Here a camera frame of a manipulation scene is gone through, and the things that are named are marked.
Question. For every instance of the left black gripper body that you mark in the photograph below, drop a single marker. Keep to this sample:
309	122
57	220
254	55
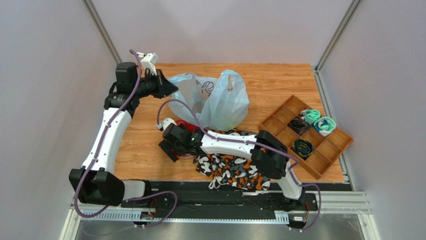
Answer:
151	85

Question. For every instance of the teal sock roll left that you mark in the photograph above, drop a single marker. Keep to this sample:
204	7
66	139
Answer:
310	116

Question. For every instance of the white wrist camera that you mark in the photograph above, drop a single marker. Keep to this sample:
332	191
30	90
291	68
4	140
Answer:
148	62
168	122

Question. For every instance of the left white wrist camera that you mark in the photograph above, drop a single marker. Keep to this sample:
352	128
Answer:
148	62

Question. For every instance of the light blue plastic bag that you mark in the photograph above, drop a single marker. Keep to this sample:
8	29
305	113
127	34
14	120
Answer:
218	103

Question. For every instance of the red apple right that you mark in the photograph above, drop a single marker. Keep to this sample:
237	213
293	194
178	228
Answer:
190	127

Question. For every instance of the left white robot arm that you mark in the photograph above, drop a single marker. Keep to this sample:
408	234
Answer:
94	182

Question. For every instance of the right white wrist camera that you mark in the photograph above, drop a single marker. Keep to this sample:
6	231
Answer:
168	122

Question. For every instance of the wooden compartment tray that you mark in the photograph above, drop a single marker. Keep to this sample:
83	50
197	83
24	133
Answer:
323	165

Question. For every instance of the dark yellow sock roll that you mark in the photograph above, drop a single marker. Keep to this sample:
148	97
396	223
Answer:
303	148

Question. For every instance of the teal white sock roll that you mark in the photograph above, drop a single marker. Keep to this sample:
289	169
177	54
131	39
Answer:
324	125

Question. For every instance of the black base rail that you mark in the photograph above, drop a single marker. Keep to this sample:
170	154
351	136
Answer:
194	200

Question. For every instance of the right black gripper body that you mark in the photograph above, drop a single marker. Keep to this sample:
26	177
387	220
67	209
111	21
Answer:
167	146

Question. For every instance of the pink plate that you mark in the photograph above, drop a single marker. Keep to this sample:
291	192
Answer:
186	156

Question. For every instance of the camouflage patterned cloth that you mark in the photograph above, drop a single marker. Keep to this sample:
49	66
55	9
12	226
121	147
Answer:
235	171

